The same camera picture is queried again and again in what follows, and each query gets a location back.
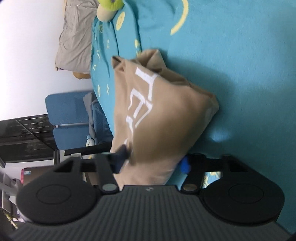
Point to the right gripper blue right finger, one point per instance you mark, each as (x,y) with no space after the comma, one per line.
(193,166)

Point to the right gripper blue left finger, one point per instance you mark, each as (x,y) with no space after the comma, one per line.
(107,165)

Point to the tan t-shirt with white print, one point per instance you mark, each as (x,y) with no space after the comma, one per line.
(158,116)

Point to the small blue white toy figure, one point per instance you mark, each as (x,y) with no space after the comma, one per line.
(90,141)

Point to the near blue covered chair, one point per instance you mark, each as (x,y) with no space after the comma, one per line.
(67,113)

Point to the grey cloth on chair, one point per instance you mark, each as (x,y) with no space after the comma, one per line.
(89,99)

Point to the black window grille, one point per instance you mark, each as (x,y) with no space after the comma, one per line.
(27,139)

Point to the brown cabinet with pink box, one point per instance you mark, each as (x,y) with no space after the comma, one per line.
(31,173)

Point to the grey pillow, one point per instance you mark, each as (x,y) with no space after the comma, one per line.
(74,51)

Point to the teal patterned bed sheet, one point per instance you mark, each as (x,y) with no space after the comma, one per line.
(241,51)

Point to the green and beige plush toy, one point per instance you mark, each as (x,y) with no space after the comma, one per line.
(108,8)

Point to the white table with black frame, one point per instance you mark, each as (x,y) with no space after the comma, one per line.
(84,152)

